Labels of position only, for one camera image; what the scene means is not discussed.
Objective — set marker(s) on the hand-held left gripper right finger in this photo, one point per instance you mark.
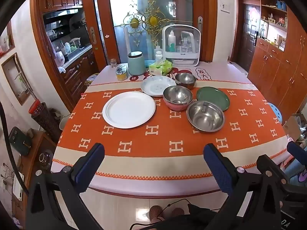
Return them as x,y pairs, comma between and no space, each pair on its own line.
219,170

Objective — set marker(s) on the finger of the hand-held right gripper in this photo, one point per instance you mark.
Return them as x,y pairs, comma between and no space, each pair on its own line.
297,152

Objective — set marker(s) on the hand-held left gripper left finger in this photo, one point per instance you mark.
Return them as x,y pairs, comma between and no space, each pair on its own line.
90,167

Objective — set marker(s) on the green plate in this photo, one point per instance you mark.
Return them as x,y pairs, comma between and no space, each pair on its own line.
212,97

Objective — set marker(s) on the pink steel bowl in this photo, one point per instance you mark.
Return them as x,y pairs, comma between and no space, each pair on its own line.
177,94

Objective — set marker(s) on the small steel bowl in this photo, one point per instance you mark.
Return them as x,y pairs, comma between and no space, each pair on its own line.
185,77

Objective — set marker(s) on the cardboard box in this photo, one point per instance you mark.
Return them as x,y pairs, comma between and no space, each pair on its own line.
291,127

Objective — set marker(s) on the round glass jar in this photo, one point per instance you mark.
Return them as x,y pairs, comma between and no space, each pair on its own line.
46,159

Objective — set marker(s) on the blue plastic stool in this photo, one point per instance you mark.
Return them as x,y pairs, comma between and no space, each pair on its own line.
275,112

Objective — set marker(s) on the large steel bowl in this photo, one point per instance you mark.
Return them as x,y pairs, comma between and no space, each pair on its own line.
205,117

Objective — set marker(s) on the brown slipper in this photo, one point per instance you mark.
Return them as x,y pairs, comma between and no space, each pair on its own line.
156,213
177,212

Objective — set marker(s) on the wooden side table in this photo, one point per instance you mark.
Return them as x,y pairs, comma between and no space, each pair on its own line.
33,148

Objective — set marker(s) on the dark jar red lid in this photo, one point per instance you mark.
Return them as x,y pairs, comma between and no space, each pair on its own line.
45,119

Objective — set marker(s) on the large white plate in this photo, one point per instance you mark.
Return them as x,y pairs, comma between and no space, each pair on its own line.
129,110

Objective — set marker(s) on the orange patterned blanket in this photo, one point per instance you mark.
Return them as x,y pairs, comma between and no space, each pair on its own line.
156,136

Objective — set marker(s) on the black device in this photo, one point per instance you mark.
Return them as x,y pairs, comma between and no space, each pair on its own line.
19,140

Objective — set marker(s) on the tall wooden cabinet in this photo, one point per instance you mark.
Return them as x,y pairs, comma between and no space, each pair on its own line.
275,76

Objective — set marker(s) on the wooden kitchen base cabinet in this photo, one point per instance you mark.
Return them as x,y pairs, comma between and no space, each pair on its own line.
76,74

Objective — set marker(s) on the yellow tin can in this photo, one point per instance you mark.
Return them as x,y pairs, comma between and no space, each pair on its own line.
121,75

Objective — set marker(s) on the white printed table cover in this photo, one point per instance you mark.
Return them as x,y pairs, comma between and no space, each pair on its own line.
215,67

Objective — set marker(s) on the white speckled plate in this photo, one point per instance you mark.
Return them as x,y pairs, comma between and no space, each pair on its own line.
156,85

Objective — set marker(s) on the small glass jar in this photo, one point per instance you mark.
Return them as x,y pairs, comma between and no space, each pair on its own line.
113,63

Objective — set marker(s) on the teal canister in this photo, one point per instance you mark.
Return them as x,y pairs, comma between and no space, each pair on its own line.
136,64

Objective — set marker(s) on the white storage cabinet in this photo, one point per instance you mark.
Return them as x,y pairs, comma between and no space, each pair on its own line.
191,60

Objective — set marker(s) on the dark entrance door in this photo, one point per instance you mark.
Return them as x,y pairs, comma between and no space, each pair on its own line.
249,48

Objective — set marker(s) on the green tissue pack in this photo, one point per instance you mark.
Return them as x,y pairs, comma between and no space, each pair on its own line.
160,67

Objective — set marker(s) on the small white bottle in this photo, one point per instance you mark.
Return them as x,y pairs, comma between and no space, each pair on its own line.
158,56

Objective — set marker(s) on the clear plastic bottle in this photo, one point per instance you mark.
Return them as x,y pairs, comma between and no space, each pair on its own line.
185,44

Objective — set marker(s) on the white bottle green label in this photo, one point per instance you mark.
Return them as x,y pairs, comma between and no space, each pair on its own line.
171,42

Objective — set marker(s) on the wooden wall niche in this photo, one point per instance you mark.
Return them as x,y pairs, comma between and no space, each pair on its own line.
16,81

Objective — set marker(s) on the white wall switch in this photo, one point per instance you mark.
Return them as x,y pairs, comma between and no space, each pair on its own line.
225,7

